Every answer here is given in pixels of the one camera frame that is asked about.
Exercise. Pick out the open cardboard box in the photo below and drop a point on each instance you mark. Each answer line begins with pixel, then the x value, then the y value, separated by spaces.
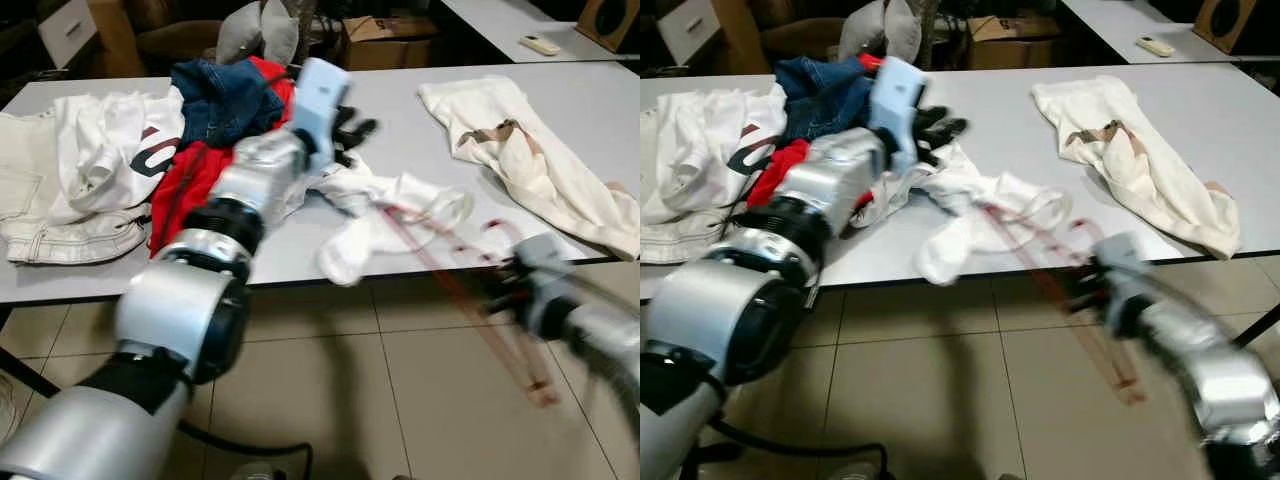
pixel 390 45
pixel 1010 45

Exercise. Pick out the white shirt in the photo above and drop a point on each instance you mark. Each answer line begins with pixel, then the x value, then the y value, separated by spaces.
pixel 950 245
pixel 360 240

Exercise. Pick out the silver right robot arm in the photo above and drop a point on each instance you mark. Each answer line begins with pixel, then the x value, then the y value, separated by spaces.
pixel 1220 380
pixel 610 335

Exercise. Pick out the white t-shirt dark print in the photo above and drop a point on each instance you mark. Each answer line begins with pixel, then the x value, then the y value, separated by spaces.
pixel 100 150
pixel 715 150

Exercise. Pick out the dark blue jeans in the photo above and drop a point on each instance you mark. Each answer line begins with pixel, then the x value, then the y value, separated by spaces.
pixel 225 105
pixel 825 100

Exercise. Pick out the brown cardboard sheet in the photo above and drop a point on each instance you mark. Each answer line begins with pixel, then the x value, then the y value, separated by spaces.
pixel 738 35
pixel 115 35

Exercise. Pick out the cream soft garment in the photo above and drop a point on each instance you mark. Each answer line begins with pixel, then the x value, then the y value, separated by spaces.
pixel 540 170
pixel 1150 170

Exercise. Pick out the cream denim jeans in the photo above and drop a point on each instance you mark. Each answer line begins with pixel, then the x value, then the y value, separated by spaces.
pixel 60 240
pixel 690 240

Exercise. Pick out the grey pillow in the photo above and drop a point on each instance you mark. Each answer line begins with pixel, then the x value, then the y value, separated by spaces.
pixel 238 35
pixel 902 28
pixel 280 30
pixel 862 35

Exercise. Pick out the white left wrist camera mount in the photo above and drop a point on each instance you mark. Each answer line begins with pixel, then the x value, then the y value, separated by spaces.
pixel 895 100
pixel 318 100

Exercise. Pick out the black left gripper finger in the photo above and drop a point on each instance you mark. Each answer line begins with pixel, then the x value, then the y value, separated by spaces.
pixel 352 112
pixel 938 112
pixel 954 130
pixel 365 130

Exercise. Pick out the white flat panel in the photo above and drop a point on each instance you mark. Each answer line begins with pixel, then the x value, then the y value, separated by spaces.
pixel 690 28
pixel 68 32

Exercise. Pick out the grey robot right leg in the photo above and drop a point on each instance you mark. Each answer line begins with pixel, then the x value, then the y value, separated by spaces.
pixel 1000 477
pixel 400 477

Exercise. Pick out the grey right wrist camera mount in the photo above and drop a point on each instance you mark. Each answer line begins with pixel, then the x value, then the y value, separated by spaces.
pixel 1125 262
pixel 545 260

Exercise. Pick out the red plastic hanger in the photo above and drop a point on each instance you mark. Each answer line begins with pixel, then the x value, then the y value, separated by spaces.
pixel 515 360
pixel 1110 363

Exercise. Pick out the wooden black loudspeaker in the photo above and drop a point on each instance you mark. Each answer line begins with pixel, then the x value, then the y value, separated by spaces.
pixel 610 20
pixel 1228 20

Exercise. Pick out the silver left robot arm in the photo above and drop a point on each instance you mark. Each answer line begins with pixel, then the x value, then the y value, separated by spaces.
pixel 180 310
pixel 740 320

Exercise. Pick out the brown armchair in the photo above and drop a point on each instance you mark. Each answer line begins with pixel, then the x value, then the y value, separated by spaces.
pixel 800 38
pixel 170 40

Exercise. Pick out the white remote control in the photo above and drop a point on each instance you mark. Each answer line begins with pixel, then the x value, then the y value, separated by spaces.
pixel 540 45
pixel 1156 45

